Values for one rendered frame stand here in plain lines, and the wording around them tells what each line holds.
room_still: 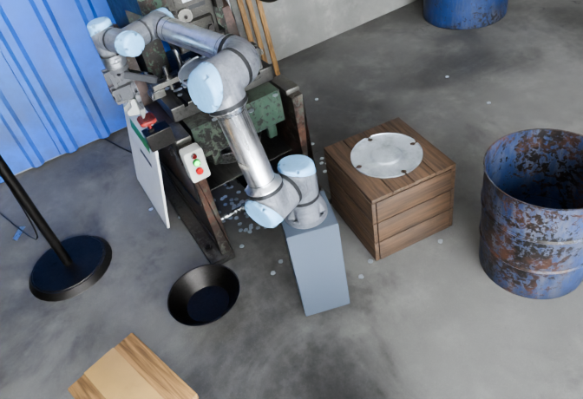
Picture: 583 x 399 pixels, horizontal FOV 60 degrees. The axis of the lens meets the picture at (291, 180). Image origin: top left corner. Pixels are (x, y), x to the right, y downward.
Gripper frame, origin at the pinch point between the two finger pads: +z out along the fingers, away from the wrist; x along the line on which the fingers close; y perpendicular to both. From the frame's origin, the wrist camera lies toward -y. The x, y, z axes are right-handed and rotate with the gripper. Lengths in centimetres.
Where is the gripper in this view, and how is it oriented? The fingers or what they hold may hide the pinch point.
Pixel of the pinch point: (144, 114)
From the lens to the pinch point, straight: 186.3
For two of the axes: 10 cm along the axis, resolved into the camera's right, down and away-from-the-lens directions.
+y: -8.4, 4.4, -3.0
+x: 5.1, 4.9, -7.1
